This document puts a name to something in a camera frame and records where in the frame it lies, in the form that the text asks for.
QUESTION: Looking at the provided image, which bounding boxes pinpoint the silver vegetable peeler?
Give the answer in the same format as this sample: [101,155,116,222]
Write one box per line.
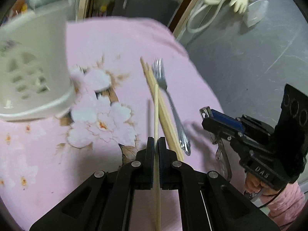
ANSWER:
[199,105,233,182]

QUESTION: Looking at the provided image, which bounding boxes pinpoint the pale bamboo chopstick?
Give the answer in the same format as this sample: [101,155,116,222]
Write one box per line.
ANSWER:
[153,85,161,230]

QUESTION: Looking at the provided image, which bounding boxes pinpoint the silver fork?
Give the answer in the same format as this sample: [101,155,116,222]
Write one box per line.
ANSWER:
[152,59,191,156]

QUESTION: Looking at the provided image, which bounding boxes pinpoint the person's right hand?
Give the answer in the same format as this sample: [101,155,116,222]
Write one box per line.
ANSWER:
[245,173,279,197]

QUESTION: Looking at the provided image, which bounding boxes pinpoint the pink floral table cloth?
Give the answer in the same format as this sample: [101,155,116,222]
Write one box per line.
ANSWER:
[1,18,221,230]

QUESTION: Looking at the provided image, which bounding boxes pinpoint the white plastic utensil holder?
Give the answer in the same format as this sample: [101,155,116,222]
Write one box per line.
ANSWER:
[1,0,76,121]

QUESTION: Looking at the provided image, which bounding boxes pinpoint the grey cabinet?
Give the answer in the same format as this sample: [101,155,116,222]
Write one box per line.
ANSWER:
[112,0,179,26]

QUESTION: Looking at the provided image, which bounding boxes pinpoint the white hose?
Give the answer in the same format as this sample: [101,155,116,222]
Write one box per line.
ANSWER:
[186,0,237,34]

